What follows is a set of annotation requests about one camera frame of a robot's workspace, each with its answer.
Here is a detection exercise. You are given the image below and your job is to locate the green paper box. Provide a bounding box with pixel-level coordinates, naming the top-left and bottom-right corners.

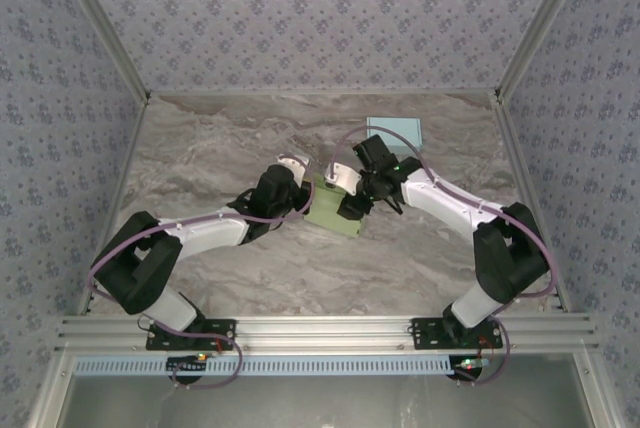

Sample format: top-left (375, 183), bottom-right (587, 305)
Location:
top-left (302, 172), bottom-right (372, 240)

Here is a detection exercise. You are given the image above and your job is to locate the blue paper box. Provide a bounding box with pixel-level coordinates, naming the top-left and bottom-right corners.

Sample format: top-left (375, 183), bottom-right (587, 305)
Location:
top-left (365, 116), bottom-right (424, 155)

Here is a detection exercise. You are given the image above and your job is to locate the aluminium mounting beam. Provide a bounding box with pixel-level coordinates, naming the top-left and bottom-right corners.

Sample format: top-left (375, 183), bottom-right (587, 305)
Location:
top-left (56, 315), bottom-right (600, 353)

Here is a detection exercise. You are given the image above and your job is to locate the grey metal panel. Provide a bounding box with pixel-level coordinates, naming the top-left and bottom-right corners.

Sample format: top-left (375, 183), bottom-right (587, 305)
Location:
top-left (64, 375), bottom-right (596, 428)

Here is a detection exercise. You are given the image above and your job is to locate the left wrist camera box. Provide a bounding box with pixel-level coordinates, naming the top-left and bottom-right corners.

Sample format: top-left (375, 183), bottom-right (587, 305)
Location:
top-left (276, 152), bottom-right (315, 184)

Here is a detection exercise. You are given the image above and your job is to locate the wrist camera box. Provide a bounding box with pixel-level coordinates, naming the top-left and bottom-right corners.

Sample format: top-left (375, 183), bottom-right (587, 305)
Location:
top-left (323, 161), bottom-right (362, 195)
top-left (276, 152), bottom-right (315, 184)

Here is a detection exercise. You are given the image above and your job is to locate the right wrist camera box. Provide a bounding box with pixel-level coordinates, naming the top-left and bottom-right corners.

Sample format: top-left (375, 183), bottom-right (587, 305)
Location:
top-left (323, 161), bottom-right (362, 195)

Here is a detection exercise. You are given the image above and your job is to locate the thin aluminium table edge rail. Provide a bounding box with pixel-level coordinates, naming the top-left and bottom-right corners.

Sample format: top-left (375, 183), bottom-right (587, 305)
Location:
top-left (147, 89), bottom-right (501, 98)

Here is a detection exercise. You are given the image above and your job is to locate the wide aluminium side rail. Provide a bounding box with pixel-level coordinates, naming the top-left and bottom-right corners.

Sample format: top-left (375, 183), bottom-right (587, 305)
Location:
top-left (492, 95), bottom-right (571, 314)

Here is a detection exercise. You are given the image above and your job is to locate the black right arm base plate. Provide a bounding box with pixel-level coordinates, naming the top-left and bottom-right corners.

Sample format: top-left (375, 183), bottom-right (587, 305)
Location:
top-left (410, 317), bottom-right (504, 351)

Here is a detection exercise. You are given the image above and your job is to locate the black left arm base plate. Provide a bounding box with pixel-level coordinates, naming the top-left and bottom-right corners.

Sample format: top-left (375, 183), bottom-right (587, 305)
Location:
top-left (145, 318), bottom-right (237, 351)

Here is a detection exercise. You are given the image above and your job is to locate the slotted cable duct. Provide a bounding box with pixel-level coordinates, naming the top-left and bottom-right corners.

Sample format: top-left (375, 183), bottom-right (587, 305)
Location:
top-left (73, 353), bottom-right (457, 377)

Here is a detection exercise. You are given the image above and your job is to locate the narrow aluminium side rail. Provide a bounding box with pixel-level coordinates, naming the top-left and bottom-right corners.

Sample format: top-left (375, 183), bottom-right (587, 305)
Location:
top-left (74, 95), bottom-right (151, 319)

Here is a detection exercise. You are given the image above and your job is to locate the black bracket with lit adapter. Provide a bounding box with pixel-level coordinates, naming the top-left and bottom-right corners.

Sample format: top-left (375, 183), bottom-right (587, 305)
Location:
top-left (451, 355), bottom-right (490, 380)
top-left (166, 355), bottom-right (210, 375)

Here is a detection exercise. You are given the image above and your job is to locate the aluminium frame post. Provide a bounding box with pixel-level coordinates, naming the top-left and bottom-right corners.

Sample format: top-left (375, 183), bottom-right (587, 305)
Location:
top-left (494, 0), bottom-right (596, 99)
top-left (49, 0), bottom-right (152, 104)

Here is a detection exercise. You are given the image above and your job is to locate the aluminium frame leg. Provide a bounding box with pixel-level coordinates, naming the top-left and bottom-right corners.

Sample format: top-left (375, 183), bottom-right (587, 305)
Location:
top-left (572, 350), bottom-right (621, 428)
top-left (27, 350), bottom-right (76, 428)

